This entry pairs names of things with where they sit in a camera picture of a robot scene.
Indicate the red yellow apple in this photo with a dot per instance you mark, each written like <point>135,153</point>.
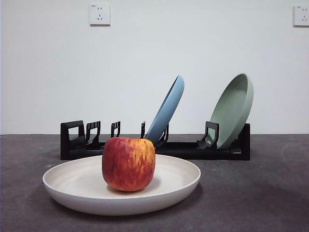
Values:
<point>128,164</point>

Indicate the cream yellow plate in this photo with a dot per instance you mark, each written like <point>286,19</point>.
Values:
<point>72,183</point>

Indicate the blue plate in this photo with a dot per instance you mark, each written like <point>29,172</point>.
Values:
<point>166,113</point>

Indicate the green plate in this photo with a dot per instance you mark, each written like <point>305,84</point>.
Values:
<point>231,108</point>

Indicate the black plate rack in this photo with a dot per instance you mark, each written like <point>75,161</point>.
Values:
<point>72,153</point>

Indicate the white wall socket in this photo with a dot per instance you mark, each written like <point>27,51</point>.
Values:
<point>100,14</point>
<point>301,15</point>

